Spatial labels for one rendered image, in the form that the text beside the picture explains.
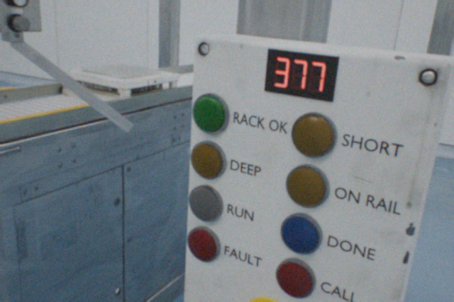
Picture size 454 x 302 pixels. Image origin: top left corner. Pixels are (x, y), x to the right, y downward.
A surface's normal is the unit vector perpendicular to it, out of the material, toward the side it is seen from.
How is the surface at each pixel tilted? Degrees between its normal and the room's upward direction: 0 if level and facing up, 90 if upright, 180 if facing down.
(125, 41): 90
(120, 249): 90
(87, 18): 90
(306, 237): 89
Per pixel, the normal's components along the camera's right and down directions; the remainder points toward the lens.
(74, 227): 0.86, 0.22
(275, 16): -0.51, 0.25
